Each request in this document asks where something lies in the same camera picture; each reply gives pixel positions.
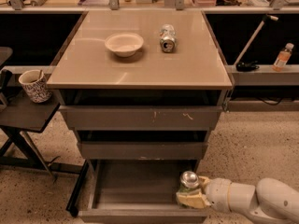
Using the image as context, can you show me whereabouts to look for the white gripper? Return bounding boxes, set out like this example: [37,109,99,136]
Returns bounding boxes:
[176,176,232,213]

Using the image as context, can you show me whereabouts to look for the green soda can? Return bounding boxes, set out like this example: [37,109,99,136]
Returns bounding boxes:
[176,171,201,207]

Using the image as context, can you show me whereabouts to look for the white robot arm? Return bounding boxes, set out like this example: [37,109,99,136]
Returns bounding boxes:
[176,172,299,224]

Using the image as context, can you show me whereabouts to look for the bottom grey drawer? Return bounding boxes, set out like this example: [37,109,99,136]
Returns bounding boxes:
[78,160,206,224]

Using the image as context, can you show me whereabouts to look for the grey drawer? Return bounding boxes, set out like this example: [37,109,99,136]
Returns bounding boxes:
[78,142,207,160]
[78,160,206,224]
[59,105,222,131]

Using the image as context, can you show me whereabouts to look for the middle grey drawer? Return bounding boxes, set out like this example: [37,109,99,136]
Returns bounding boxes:
[78,142,207,160]

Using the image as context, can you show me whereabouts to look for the grey drawer cabinet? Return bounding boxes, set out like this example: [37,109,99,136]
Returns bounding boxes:
[46,8,234,224]

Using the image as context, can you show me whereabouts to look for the top grey drawer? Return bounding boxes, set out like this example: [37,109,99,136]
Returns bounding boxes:
[59,105,222,131]

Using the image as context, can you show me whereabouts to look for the silver soda can lying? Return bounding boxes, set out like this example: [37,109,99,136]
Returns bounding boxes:
[160,24,177,53]

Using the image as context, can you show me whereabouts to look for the black object on ledge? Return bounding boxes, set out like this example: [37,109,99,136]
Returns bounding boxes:
[236,61,259,72]

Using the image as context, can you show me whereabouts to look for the orange drink bottle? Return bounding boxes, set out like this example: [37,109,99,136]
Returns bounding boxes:
[272,43,294,72]

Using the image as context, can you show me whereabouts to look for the white paper bowl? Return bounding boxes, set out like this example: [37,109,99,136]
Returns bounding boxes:
[105,33,144,58]

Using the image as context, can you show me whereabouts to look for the white stick with black tip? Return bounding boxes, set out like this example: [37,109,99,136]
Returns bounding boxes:
[234,14,278,66]

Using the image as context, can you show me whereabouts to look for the dark side table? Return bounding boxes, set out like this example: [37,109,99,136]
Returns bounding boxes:
[0,91,60,179]

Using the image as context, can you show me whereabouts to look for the patterned white mug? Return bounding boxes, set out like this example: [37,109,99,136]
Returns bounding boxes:
[19,70,52,104]

